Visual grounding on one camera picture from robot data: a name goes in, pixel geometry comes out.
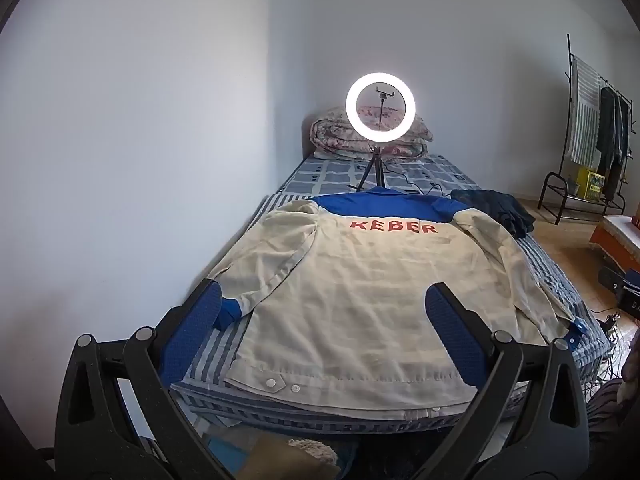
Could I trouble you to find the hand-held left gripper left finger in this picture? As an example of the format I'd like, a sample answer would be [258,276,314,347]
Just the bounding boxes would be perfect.
[54,278,236,480]

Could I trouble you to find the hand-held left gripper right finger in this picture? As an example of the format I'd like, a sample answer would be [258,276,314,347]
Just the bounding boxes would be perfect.
[424,281,591,480]

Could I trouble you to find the cream and blue work jacket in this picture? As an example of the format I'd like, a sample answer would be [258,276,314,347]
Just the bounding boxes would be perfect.
[202,186,588,418]

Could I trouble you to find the dark clothes pile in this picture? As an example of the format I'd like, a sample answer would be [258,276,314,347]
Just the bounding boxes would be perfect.
[450,189,537,240]

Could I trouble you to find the black metal clothes rack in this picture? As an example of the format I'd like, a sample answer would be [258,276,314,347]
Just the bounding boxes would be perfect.
[537,34,640,226]

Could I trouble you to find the orange cloth covered furniture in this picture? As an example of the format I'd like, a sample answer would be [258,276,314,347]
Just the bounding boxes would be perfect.
[587,214,640,266]

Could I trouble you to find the blue striped quilt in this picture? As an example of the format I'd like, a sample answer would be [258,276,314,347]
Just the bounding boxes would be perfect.
[170,192,613,436]

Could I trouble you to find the dark striped cloth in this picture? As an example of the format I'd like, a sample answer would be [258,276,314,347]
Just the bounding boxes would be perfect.
[585,377,640,441]

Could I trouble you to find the yellow box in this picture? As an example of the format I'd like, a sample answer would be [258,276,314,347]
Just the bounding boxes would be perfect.
[575,166,607,200]

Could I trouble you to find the dark hanging garments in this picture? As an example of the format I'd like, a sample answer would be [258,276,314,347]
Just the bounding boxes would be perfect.
[595,86,633,201]

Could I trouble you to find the white knitted cloth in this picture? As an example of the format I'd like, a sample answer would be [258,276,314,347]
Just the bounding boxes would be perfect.
[290,437,341,466]

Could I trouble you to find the black tripod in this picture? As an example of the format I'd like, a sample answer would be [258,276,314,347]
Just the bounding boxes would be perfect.
[350,141,388,193]

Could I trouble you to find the striped hanging towel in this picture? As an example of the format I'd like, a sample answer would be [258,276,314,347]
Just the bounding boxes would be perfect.
[570,55,603,168]

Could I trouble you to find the blue checked bed sheet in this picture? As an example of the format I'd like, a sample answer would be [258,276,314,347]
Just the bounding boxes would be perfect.
[277,152,481,206]

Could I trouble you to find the folded floral quilt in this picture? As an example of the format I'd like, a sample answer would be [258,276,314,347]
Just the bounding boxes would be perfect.
[309,106,435,162]

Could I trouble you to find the black phone holder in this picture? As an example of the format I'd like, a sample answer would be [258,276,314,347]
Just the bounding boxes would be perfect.
[374,86,397,131]

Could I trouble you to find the tangle of floor cables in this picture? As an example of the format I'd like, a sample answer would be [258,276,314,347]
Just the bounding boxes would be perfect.
[592,310,626,376]

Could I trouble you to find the thin black ring light cable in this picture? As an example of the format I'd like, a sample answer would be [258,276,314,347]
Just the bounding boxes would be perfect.
[387,172,451,196]

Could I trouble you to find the white ring light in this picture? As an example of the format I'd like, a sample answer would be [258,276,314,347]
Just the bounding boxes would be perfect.
[345,72,417,142]

